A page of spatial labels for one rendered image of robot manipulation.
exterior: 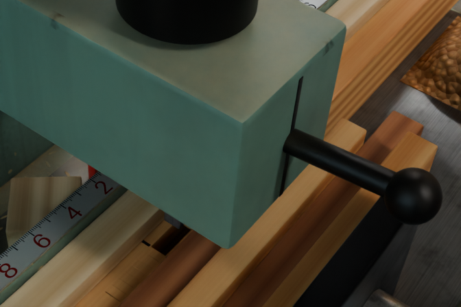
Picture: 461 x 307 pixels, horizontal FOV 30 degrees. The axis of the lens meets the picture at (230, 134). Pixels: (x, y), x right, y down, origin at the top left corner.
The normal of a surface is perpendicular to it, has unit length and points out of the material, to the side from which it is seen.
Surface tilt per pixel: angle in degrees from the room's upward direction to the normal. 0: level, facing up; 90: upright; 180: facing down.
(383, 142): 0
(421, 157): 0
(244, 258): 0
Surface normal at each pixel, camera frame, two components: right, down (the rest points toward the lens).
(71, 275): 0.07, -0.70
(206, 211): -0.58, 0.55
